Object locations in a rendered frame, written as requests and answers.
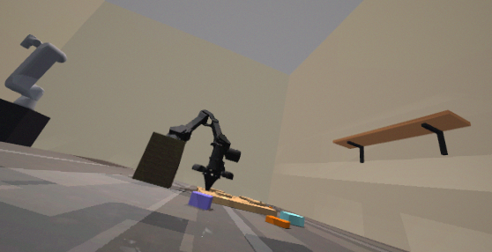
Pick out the orange flat block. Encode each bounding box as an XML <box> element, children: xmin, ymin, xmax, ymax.
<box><xmin>265</xmin><ymin>215</ymin><xmax>291</xmax><ymax>228</ymax></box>

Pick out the purple block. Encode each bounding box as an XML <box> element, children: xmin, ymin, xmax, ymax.
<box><xmin>189</xmin><ymin>191</ymin><xmax>213</xmax><ymax>211</ymax></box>

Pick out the light blue flat block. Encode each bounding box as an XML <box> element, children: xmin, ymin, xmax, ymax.
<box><xmin>280</xmin><ymin>211</ymin><xmax>305</xmax><ymax>227</ymax></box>

